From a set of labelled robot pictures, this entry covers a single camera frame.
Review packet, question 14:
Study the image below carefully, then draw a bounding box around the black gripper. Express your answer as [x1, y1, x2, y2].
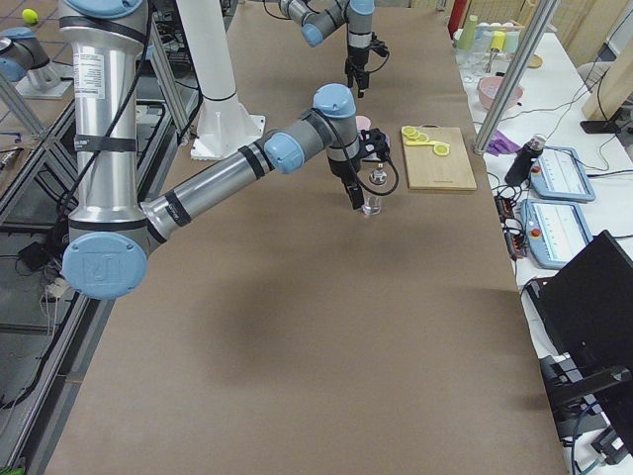
[344, 30, 388, 98]
[326, 136, 363, 210]

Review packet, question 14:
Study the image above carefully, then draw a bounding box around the glass sauce bottle metal spout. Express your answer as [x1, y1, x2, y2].
[362, 163, 388, 217]

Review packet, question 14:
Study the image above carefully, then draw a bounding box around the pink plastic cup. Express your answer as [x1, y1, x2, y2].
[355, 115, 371, 131]

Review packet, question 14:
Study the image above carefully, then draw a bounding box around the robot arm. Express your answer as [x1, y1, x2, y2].
[59, 1, 389, 300]
[278, 0, 390, 98]

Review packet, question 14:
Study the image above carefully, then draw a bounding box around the digital kitchen scale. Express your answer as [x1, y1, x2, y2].
[357, 128, 391, 162]

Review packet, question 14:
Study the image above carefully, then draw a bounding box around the green cup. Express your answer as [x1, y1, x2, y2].
[455, 15, 479, 51]

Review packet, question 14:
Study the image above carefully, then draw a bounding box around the yellow cup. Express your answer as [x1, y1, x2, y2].
[490, 31, 505, 53]

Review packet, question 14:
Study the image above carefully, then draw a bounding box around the wooden cutting board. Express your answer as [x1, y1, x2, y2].
[401, 126, 477, 191]

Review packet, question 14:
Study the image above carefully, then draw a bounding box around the lemon slice upper left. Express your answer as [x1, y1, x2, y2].
[402, 126, 419, 139]

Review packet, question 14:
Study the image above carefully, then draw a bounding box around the pink bowl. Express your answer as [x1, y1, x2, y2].
[477, 76, 524, 110]

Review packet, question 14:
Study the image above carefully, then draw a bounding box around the brown table mat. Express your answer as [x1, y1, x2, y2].
[44, 0, 570, 475]

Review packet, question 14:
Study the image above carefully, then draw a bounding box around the black thermos bottle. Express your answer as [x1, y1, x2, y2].
[504, 134, 547, 187]

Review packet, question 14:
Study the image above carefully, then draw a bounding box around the blue teach pendant near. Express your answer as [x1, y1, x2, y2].
[520, 199, 592, 270]

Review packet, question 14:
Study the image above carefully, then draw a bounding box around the blue teach pendant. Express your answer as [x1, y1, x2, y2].
[520, 199, 592, 270]
[530, 146, 595, 203]

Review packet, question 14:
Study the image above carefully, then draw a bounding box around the blue teach pendant far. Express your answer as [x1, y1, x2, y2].
[530, 146, 595, 203]

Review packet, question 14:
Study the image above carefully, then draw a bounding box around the black monitor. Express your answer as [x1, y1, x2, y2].
[525, 231, 632, 376]

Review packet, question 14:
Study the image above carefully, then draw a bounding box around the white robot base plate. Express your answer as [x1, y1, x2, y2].
[191, 98, 266, 160]

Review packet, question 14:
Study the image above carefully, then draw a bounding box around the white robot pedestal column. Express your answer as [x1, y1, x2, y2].
[176, 0, 236, 102]

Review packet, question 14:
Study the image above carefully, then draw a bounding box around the aluminium frame post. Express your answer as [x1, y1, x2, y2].
[473, 0, 560, 155]

